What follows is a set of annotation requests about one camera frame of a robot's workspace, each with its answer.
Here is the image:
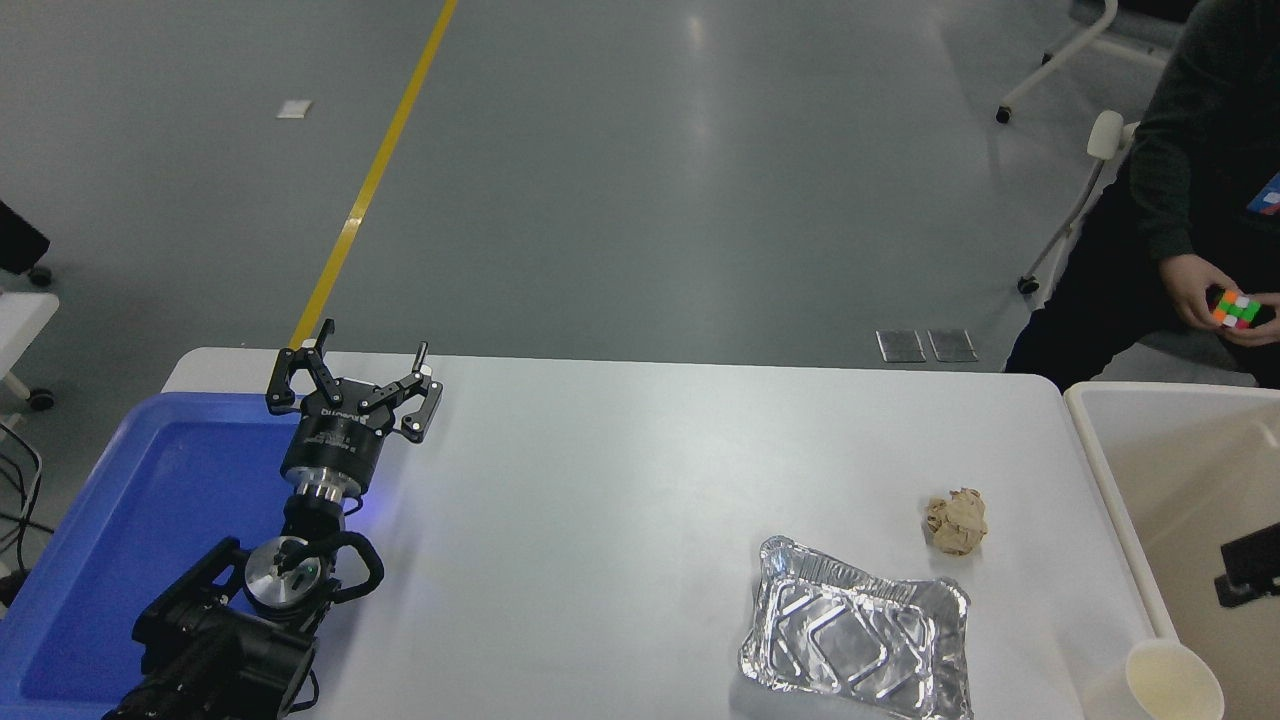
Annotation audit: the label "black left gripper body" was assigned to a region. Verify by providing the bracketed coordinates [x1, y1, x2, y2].
[281, 385, 398, 493]

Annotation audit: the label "white paper cup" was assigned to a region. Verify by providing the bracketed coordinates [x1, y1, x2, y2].
[1126, 638, 1227, 720]

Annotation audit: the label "colourful puzzle cube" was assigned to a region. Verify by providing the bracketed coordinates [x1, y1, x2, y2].
[1210, 288, 1263, 331]

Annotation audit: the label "person's right hand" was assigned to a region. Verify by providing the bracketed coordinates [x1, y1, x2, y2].
[1160, 253, 1241, 331]

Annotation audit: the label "person's left hand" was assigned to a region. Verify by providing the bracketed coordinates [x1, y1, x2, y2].
[1222, 293, 1280, 348]

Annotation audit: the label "blue plastic tray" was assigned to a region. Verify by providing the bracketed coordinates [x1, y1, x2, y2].
[0, 390, 306, 713]

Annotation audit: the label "white wheeled side table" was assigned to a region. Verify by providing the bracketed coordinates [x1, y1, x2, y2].
[0, 290, 61, 409]

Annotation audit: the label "black wheeled chair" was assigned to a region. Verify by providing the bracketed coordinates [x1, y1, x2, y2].
[0, 200, 53, 286]

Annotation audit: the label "silver foil tray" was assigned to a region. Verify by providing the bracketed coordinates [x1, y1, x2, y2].
[740, 537, 976, 720]

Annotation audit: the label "crumpled tan paper ball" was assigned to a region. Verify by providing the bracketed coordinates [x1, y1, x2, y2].
[924, 488, 990, 558]

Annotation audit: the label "person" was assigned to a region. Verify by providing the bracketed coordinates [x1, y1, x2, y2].
[1005, 0, 1280, 389]

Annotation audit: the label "white-framed wheeled chair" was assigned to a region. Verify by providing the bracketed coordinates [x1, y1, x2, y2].
[1017, 110, 1129, 296]

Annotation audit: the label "large pale bin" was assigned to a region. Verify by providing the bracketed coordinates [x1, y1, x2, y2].
[1064, 382, 1280, 720]

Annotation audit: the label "white chair with grey seat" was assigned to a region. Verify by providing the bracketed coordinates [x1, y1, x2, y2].
[995, 0, 1201, 126]

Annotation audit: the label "black cables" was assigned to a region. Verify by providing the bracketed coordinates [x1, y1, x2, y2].
[0, 415, 46, 611]

